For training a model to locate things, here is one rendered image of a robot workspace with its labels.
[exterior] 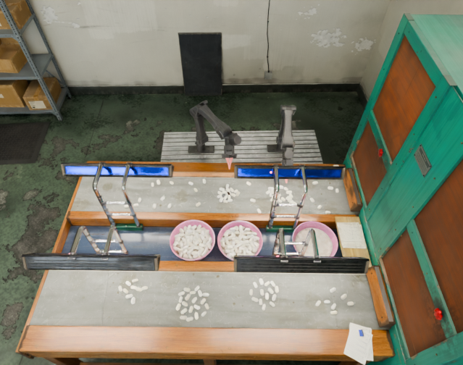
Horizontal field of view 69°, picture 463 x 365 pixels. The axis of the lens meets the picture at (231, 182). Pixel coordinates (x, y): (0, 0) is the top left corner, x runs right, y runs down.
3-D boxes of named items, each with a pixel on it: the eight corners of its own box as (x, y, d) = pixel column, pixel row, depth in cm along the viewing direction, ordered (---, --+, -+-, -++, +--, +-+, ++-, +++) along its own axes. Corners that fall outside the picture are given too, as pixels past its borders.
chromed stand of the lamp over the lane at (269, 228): (264, 207, 225) (271, 162, 190) (294, 207, 225) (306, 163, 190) (265, 232, 213) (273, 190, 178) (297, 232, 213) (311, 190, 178)
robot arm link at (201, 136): (209, 143, 249) (203, 106, 225) (202, 147, 246) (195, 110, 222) (203, 139, 252) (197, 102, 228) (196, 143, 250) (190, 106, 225)
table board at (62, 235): (91, 177, 252) (84, 162, 239) (94, 177, 252) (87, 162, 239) (30, 358, 176) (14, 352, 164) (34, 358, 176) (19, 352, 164)
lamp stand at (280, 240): (267, 263, 200) (276, 224, 165) (301, 263, 200) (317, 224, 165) (269, 295, 188) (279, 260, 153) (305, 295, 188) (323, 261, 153)
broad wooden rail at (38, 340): (42, 334, 184) (26, 324, 169) (376, 338, 184) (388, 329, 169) (34, 358, 176) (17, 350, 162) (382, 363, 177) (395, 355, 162)
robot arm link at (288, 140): (295, 147, 216) (296, 101, 219) (280, 146, 216) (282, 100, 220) (291, 150, 228) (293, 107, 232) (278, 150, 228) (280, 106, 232)
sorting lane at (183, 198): (83, 177, 233) (82, 175, 232) (347, 181, 233) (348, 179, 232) (70, 214, 215) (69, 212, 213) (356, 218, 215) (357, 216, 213)
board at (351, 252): (334, 217, 210) (335, 216, 209) (358, 217, 210) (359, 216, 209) (344, 267, 189) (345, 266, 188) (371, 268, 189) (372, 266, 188)
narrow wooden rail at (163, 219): (74, 219, 220) (67, 210, 211) (353, 223, 220) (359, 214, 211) (72, 227, 217) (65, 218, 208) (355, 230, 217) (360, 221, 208)
